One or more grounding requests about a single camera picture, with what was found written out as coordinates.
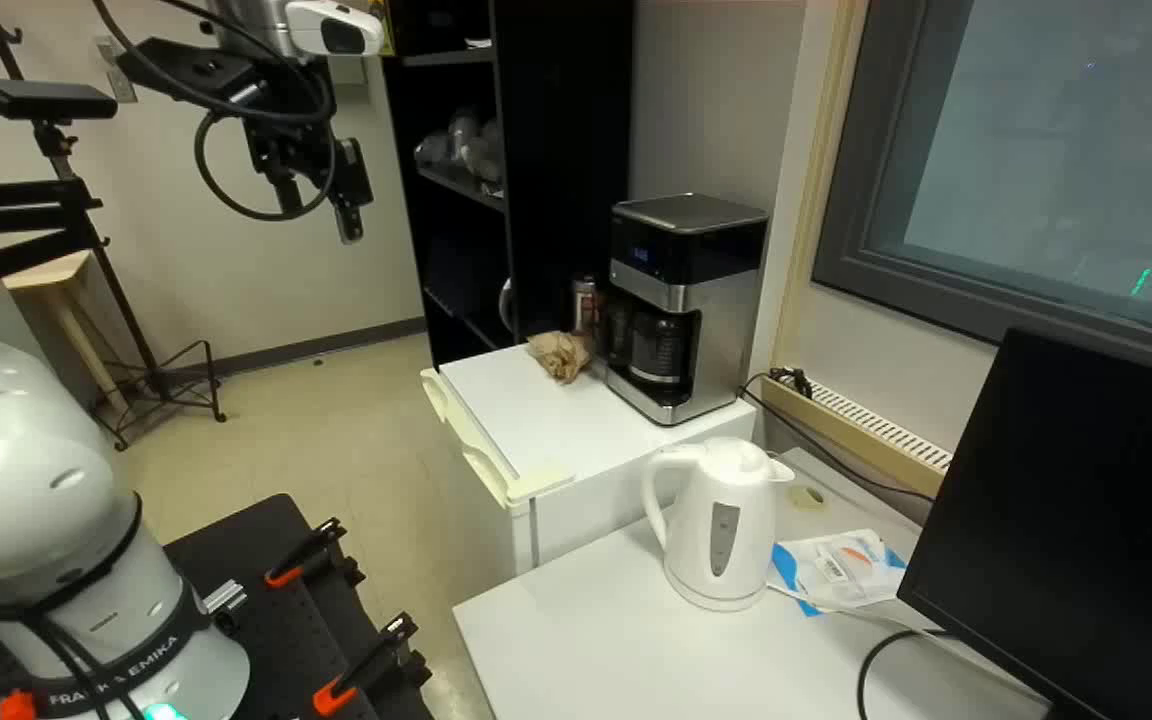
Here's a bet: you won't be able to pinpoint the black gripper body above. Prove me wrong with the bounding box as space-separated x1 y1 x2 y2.
243 93 342 216

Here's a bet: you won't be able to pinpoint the black silver coffee machine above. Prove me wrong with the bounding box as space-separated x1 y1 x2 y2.
601 194 771 433

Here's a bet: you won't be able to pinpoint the clear plastic bags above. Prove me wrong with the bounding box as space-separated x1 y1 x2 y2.
410 107 511 194

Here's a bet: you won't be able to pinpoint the black shelving unit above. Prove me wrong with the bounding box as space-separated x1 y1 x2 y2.
381 0 639 373

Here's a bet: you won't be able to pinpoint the black tripod stand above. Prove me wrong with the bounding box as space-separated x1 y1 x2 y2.
0 0 233 451

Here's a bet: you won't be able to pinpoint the small red-labelled bottle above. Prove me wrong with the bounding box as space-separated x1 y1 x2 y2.
569 273 608 341

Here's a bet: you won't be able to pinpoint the crumpled brown paper bag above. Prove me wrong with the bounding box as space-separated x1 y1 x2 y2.
524 325 595 390

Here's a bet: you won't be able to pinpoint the light wooden stool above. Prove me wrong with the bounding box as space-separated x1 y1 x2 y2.
0 244 136 419

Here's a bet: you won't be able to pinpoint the white mini fridge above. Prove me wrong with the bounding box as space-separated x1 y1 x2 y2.
415 338 763 582

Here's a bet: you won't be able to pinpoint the black perforated mounting table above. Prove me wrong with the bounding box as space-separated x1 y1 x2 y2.
0 487 436 720

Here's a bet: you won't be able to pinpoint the white electric kettle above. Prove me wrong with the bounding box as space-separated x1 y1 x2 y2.
635 433 801 617

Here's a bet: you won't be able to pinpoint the blue white plastic packet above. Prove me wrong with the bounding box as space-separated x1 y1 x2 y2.
763 526 917 623

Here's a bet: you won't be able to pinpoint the black computer monitor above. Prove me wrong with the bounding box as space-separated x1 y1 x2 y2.
893 325 1152 720

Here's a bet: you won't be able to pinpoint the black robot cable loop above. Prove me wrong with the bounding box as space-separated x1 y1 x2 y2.
92 0 342 229

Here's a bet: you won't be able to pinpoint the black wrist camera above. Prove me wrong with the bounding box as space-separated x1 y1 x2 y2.
112 32 268 112

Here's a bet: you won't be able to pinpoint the black camera on tripod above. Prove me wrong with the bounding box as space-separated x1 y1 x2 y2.
0 78 118 129

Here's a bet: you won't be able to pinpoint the orange-handled black clamp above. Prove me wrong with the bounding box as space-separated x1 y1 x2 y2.
258 514 368 595
308 608 428 720

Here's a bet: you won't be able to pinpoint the black wall plug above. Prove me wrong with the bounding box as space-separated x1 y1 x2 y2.
767 364 818 405

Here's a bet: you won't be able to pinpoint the black monitor cable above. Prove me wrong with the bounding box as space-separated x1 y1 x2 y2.
852 623 927 720

